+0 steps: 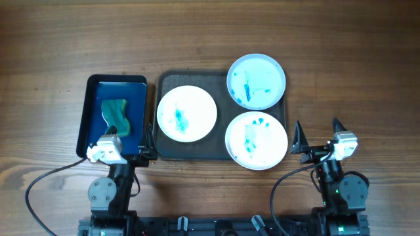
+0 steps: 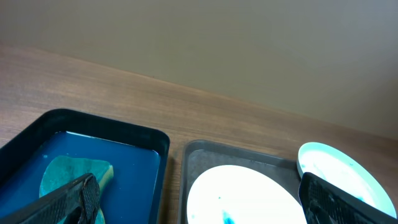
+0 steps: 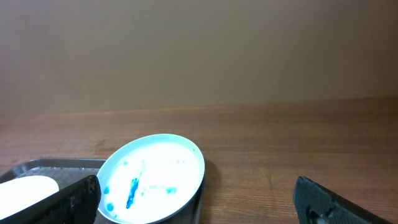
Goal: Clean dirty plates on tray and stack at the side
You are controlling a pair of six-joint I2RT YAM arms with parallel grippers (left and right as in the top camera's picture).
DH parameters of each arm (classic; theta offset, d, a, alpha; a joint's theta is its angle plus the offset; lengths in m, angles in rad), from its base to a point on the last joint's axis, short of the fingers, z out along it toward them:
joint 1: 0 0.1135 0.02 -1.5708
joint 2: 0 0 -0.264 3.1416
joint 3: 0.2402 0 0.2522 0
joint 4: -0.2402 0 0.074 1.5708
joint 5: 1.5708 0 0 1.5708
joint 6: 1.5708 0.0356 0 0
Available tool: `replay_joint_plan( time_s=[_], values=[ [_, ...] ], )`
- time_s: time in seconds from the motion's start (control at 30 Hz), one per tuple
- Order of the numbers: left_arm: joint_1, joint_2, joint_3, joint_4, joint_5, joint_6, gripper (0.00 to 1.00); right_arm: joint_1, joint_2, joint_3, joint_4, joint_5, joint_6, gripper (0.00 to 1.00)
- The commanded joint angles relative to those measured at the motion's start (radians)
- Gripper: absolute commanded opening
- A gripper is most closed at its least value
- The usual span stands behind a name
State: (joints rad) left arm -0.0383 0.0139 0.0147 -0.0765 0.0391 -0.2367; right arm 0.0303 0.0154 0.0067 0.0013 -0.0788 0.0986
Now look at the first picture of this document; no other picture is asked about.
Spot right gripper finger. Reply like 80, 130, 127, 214
290, 121, 309, 154
332, 117, 347, 133

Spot green yellow sponge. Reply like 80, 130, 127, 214
101, 99, 131, 137

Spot white plate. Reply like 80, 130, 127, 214
225, 111, 288, 170
156, 85, 217, 143
226, 54, 286, 111

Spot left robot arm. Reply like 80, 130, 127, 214
77, 124, 158, 236

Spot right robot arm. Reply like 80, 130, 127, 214
290, 118, 370, 236

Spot black tray with blue water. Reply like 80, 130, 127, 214
76, 74, 147, 158

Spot dark grey serving tray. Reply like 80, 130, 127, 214
152, 69, 287, 162

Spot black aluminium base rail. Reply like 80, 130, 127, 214
77, 214, 371, 236

